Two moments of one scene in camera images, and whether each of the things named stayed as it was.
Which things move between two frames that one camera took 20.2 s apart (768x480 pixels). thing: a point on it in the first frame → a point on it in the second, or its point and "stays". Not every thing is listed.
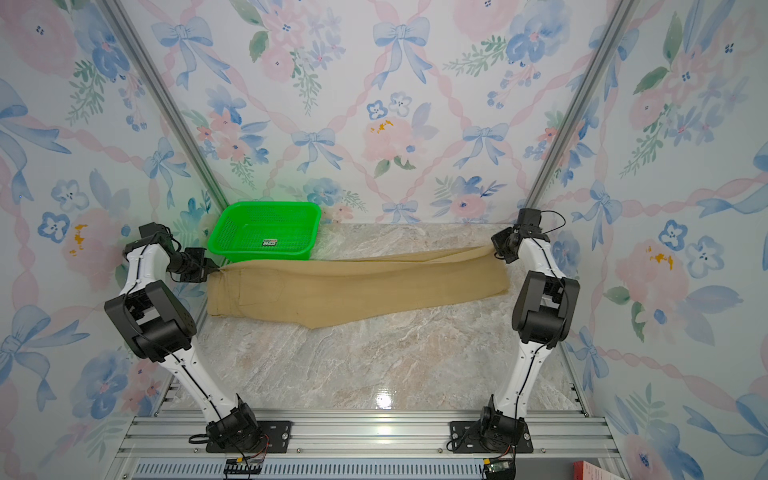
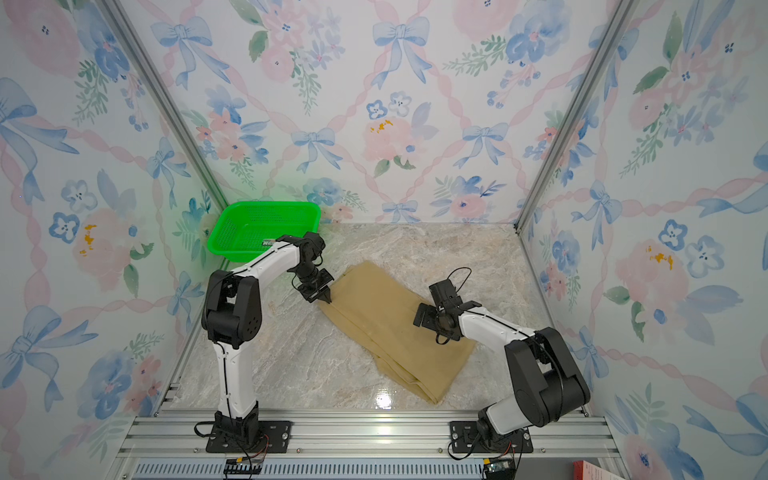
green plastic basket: [266, 231] stays
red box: [583, 470] stays
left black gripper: [208, 267] → [322, 295]
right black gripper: [501, 238] → [427, 319]
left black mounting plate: [274, 439] stays
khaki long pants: [306, 292] → [380, 309]
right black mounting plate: [467, 437] stays
